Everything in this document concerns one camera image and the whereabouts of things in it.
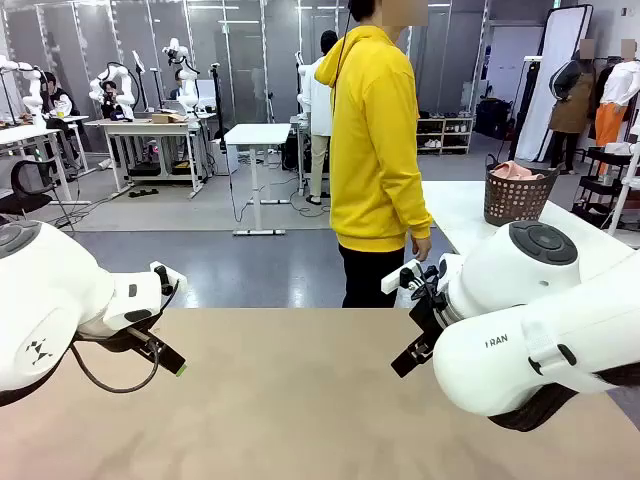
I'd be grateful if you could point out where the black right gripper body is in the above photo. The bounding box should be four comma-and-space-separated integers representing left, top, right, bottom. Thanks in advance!
407, 292, 451, 346

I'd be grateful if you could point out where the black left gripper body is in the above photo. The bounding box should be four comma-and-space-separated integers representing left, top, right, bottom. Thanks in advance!
73, 319, 162, 354

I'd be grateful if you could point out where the dark perforated laundry basket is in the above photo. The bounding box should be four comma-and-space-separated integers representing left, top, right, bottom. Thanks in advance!
483, 153, 562, 228

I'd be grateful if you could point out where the pink towel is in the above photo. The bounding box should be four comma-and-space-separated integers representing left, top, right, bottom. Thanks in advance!
488, 160, 547, 182

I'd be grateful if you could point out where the right forearm yellow sleeve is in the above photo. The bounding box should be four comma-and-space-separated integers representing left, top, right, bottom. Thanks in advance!
384, 164, 434, 241

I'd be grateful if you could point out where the person's right hand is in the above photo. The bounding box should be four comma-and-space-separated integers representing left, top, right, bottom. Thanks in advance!
409, 234, 433, 263

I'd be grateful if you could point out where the white side table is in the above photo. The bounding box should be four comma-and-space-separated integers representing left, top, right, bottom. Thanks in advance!
422, 179, 640, 274

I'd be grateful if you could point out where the black office chair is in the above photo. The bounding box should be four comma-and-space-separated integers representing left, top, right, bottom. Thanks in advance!
0, 158, 76, 236

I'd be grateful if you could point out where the person in yellow hoodie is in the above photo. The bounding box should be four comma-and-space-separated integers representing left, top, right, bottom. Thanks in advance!
314, 0, 434, 309

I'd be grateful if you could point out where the shoe rack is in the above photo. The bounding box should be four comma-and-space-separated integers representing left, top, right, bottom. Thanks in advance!
416, 114, 474, 156

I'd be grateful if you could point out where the black suitcase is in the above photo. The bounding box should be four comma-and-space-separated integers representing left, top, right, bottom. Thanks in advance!
473, 97, 515, 141

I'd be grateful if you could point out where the black utility cart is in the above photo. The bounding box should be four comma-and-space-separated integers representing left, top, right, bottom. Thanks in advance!
572, 144, 640, 232

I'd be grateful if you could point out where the white lab desk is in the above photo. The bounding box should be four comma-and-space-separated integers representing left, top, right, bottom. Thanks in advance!
98, 117, 205, 200
0, 114, 92, 207

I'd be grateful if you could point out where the black stand pole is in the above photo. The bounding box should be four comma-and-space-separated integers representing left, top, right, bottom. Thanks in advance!
507, 59, 532, 162

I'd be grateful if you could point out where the standing person white coat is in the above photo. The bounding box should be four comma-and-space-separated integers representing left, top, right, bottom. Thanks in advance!
298, 29, 339, 206

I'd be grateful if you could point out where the white standing desk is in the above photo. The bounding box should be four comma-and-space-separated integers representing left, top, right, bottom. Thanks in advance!
223, 122, 293, 237

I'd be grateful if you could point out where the white reflector panel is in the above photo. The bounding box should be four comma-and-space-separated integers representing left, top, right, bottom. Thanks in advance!
514, 3, 595, 164

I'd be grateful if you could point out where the person in brown apron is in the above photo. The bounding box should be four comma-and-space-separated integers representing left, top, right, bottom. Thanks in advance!
547, 38, 597, 176

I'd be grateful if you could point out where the seated person dark jacket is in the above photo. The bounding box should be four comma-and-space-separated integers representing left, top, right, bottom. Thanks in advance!
41, 71, 82, 119

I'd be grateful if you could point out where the black tripod stand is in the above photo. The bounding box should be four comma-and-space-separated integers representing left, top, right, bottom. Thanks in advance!
208, 62, 226, 144

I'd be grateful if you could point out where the figure in orange trousers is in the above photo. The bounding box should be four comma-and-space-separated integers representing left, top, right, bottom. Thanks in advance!
593, 38, 640, 177

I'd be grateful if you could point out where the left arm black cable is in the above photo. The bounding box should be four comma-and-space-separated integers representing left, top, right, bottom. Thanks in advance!
69, 329, 161, 394

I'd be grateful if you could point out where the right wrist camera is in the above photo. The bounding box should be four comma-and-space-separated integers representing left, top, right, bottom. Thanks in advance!
380, 258, 426, 301

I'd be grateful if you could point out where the right arm black hose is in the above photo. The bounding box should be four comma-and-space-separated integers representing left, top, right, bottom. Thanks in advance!
487, 367, 640, 434

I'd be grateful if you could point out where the white rack frame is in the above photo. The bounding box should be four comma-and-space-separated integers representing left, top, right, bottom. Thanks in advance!
607, 144, 640, 239

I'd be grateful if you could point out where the seated person holding camera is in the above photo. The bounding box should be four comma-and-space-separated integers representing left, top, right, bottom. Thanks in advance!
99, 79, 127, 122

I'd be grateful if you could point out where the black headphone cord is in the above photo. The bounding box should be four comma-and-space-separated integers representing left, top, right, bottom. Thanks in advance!
332, 0, 357, 101

